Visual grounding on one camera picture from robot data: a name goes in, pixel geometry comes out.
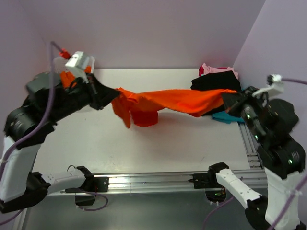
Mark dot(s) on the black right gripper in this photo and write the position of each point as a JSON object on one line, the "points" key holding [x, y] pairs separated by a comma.
{"points": [[230, 98]]}

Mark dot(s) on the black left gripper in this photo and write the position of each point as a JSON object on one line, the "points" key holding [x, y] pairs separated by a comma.
{"points": [[100, 95]]}

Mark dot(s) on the orange t-shirt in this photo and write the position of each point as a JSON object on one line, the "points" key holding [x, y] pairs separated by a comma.
{"points": [[142, 108], [68, 80]]}

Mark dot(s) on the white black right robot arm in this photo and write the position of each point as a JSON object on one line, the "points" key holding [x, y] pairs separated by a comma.
{"points": [[270, 121]]}

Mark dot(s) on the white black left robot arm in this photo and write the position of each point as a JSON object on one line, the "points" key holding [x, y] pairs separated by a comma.
{"points": [[28, 126]]}

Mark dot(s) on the teal folded t-shirt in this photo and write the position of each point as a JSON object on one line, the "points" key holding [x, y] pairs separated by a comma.
{"points": [[226, 118]]}

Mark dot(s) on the black folded t-shirt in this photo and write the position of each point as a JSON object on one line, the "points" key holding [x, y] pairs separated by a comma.
{"points": [[214, 81]]}

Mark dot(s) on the pink folded t-shirt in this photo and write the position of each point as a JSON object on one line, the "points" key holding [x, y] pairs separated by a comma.
{"points": [[204, 69]]}

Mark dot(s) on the orange t-shirt in basket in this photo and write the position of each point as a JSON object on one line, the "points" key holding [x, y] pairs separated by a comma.
{"points": [[68, 80]]}

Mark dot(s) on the white plastic laundry basket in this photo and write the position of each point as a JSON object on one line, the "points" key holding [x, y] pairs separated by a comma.
{"points": [[61, 64]]}

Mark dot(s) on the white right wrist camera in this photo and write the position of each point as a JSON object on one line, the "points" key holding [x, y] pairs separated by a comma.
{"points": [[274, 87]]}

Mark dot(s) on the aluminium table frame rail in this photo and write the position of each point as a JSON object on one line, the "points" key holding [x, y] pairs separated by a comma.
{"points": [[149, 171]]}

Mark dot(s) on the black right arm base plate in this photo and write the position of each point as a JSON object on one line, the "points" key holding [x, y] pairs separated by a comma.
{"points": [[204, 181]]}

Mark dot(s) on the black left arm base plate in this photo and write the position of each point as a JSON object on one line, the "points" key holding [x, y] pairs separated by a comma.
{"points": [[95, 184]]}

